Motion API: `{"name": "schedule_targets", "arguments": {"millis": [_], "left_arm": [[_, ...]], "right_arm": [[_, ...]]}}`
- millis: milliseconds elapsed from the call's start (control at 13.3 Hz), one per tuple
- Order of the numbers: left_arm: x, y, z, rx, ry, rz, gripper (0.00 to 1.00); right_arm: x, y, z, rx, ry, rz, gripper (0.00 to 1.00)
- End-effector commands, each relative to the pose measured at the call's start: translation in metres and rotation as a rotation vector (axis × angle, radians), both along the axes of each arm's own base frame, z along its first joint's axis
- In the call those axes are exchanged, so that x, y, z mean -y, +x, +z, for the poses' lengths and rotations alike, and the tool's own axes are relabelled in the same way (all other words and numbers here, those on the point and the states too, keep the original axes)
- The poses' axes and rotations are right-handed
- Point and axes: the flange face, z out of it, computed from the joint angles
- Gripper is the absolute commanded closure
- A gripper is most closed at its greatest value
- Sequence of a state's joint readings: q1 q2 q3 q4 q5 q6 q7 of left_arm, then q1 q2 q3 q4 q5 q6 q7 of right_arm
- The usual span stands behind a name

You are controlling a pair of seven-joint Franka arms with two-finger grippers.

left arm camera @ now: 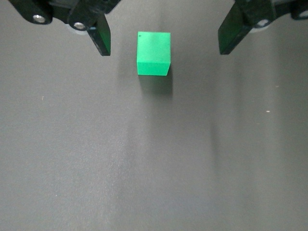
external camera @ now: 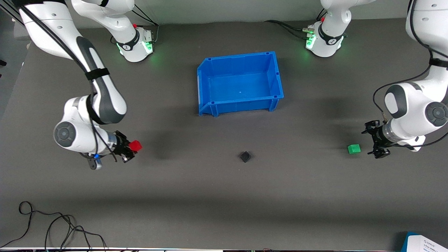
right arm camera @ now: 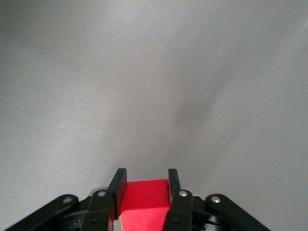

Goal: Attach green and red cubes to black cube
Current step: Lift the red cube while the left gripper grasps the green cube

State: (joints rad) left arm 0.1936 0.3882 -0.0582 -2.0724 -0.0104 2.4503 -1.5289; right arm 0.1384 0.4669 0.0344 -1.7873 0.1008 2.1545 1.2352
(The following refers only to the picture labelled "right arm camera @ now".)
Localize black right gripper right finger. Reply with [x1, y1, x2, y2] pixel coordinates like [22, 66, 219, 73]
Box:
[161, 168, 271, 231]

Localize red cube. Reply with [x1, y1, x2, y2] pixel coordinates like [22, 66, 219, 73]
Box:
[117, 179, 172, 231]

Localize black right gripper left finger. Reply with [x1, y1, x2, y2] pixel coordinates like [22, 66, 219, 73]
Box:
[3, 167, 128, 231]

